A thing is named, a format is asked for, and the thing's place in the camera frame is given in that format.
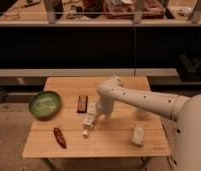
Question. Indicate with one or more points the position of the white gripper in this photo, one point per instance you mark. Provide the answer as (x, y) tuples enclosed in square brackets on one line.
[(105, 107)]

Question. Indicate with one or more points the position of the white lotion bottle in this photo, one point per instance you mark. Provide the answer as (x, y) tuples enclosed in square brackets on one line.
[(89, 120)]

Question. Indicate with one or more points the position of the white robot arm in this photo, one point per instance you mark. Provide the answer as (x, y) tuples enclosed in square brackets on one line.
[(186, 111)]

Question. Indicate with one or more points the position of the brown rectangular box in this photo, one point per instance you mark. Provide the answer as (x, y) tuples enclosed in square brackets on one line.
[(82, 104)]

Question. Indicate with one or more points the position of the white paper cup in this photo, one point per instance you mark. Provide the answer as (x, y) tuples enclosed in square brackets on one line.
[(142, 115)]

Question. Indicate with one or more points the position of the wooden table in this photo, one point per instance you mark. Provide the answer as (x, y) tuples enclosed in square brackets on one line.
[(111, 138)]

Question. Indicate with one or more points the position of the red chili pepper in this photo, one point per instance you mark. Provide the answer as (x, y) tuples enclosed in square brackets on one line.
[(59, 137)]

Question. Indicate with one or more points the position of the green bowl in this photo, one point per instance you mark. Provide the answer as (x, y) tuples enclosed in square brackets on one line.
[(44, 104)]

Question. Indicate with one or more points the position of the background workbench shelf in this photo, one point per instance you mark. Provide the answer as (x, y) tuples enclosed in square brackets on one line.
[(100, 13)]

